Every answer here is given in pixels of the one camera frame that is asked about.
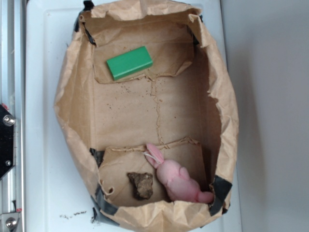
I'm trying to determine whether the brown paper bag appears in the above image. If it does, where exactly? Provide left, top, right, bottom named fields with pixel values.
left=55, top=0, right=239, bottom=232

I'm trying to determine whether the green rectangular block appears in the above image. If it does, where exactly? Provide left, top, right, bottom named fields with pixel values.
left=107, top=46, right=153, bottom=81

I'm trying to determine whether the aluminium frame rail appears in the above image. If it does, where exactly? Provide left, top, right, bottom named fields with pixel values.
left=0, top=0, right=27, bottom=232

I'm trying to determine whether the brown rock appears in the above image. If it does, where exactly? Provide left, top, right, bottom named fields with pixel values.
left=127, top=172, right=153, bottom=200

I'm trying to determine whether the black mounting bracket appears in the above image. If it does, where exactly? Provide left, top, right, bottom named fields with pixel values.
left=0, top=104, right=15, bottom=180

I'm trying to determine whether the white tray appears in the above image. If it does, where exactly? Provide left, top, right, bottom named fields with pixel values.
left=24, top=0, right=242, bottom=232

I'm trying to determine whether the silver corner bracket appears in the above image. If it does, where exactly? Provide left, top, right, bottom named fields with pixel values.
left=0, top=212, right=20, bottom=232

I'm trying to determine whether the pink plush bunny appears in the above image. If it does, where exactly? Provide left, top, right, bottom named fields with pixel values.
left=143, top=143, right=214, bottom=204

